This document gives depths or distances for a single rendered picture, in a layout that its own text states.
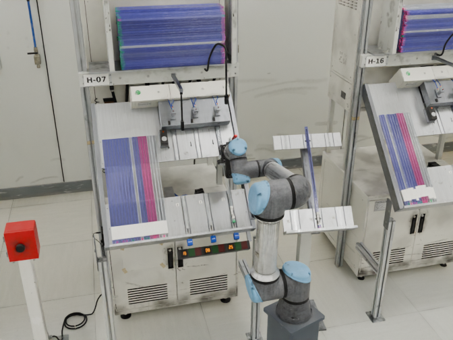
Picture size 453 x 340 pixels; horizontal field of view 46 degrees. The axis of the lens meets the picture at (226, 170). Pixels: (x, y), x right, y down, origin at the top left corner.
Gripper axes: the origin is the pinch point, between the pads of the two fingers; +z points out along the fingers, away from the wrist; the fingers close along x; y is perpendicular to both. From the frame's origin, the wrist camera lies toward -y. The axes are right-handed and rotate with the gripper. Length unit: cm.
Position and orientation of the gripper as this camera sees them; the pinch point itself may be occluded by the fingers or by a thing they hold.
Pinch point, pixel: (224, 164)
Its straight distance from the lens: 260.0
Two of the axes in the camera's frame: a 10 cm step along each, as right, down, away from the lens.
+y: -1.3, -9.8, 1.3
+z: -2.0, 1.5, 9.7
